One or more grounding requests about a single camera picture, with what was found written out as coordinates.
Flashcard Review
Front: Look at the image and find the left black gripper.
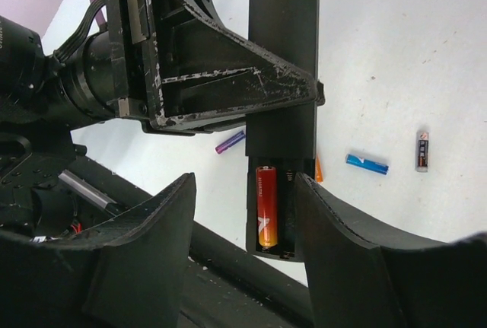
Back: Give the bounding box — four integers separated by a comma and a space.
106, 0, 318, 135

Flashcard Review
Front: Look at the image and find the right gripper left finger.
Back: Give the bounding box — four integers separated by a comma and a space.
1, 173, 196, 327

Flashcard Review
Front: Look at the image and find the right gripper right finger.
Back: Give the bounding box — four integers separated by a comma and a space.
294, 174, 486, 327

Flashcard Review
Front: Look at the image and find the black remote control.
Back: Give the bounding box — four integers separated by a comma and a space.
245, 0, 324, 263

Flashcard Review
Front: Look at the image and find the red orange battery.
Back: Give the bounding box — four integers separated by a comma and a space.
256, 166, 279, 249

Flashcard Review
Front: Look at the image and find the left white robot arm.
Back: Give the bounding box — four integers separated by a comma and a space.
1, 0, 324, 235

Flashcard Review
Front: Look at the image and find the purple battery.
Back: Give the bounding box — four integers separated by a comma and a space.
215, 130, 246, 154

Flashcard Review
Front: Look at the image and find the blue battery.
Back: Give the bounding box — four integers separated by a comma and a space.
345, 154, 389, 175

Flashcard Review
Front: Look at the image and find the black silver battery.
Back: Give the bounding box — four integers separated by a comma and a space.
415, 130, 429, 173

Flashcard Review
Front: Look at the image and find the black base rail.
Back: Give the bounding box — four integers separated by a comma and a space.
63, 157, 312, 327

